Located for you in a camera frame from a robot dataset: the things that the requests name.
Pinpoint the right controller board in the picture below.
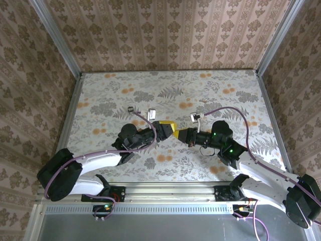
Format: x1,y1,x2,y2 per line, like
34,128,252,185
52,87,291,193
232,204,254,218

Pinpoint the controller board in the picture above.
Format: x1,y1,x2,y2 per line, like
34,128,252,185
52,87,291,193
92,204,113,218
232,204,254,218

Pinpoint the left controller board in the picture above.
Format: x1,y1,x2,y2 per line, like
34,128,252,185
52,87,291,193
92,204,113,218

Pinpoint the grey metal plate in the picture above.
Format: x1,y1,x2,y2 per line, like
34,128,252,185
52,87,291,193
24,203,316,241

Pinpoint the thin black wire loop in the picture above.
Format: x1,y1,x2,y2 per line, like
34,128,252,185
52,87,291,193
199,146,221,156

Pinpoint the thin aluminium table rail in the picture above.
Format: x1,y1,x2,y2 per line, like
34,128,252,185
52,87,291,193
80,69,259,74

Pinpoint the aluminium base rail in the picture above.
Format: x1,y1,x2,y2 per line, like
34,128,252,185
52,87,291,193
35,181,260,203

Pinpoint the aluminium table side rail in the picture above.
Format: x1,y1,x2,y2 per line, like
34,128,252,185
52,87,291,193
255,71,295,183
47,74,85,185

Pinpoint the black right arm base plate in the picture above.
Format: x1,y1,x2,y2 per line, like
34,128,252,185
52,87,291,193
214,185,251,202

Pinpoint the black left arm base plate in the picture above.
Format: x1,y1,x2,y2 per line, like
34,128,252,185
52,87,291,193
81,186,126,203

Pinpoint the grey slotted cable duct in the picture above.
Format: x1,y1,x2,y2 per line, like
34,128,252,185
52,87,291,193
41,203,235,214

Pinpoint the aluminium frame post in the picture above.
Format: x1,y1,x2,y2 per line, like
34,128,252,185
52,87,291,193
28,0,83,77
256,0,303,75

